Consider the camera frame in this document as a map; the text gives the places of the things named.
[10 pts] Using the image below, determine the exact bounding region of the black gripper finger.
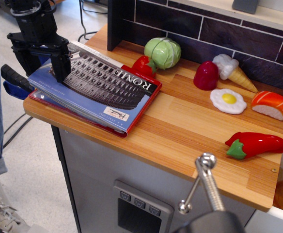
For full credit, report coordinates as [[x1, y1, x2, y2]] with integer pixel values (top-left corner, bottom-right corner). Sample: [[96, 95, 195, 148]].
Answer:
[[13, 50, 41, 76], [51, 52, 71, 83]]

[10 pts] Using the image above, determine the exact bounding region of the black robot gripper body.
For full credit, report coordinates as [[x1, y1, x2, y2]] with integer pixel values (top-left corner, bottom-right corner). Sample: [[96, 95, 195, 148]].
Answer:
[[7, 9, 69, 57]]

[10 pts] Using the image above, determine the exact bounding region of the Rome picture book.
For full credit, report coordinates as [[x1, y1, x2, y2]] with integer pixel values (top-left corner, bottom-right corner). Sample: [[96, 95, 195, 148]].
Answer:
[[28, 41, 162, 137]]

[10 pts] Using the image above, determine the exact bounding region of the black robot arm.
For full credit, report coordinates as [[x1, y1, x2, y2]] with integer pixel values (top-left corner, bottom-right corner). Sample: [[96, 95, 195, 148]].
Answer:
[[0, 0, 71, 83]]

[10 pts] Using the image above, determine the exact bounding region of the blue black bar clamp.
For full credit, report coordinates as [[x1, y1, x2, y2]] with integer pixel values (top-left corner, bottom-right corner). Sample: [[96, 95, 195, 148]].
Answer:
[[0, 64, 34, 100]]

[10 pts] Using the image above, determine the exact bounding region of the red toy strawberry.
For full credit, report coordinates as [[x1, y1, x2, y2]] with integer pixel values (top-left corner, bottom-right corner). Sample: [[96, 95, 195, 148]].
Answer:
[[132, 55, 157, 78]]

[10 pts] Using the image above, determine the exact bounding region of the green toy cabbage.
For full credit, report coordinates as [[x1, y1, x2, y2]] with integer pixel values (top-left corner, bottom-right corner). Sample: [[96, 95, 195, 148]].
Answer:
[[144, 37, 182, 70]]

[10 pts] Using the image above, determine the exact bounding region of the grey toy oven cabinet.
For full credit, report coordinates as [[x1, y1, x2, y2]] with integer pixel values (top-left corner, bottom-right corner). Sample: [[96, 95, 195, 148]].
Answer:
[[51, 126, 256, 233]]

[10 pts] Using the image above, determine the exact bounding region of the dark red toy fruit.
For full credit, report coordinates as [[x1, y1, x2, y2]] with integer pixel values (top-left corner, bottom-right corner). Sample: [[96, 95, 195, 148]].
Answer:
[[193, 61, 219, 91]]

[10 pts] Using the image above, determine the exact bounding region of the beige sneaker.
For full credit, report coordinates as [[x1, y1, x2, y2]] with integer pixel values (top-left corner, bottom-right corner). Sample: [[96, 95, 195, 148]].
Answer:
[[0, 184, 31, 233]]

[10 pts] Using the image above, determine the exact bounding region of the toy ice cream cone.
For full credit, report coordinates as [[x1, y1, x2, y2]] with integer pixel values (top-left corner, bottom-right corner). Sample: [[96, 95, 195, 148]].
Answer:
[[212, 54, 258, 93]]

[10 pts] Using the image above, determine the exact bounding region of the toy fried egg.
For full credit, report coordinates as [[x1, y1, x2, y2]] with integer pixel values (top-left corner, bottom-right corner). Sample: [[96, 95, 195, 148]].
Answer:
[[210, 89, 247, 115]]

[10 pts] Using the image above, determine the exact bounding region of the grey object on shelf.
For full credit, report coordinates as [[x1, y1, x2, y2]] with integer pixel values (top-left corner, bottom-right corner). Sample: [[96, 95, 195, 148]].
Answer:
[[232, 0, 259, 14]]

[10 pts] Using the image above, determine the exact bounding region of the red toy chili pepper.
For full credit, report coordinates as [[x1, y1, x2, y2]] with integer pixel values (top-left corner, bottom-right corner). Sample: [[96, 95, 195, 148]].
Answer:
[[225, 132, 283, 160]]

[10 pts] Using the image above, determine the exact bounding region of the toy salmon sushi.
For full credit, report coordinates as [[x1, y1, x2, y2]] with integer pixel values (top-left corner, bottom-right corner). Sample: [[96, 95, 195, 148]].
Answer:
[[251, 91, 283, 120]]

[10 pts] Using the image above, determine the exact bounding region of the black floor cable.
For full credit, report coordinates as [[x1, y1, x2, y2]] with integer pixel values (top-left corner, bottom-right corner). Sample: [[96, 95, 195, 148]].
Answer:
[[77, 0, 109, 42]]

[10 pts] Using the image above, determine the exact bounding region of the black vertical board post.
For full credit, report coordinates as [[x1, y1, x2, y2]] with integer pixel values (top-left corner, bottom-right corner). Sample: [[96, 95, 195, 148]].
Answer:
[[107, 0, 135, 51]]

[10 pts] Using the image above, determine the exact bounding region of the metal clamp screw handle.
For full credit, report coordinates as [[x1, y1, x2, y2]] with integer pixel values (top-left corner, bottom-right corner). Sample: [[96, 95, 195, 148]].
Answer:
[[178, 152, 226, 215]]

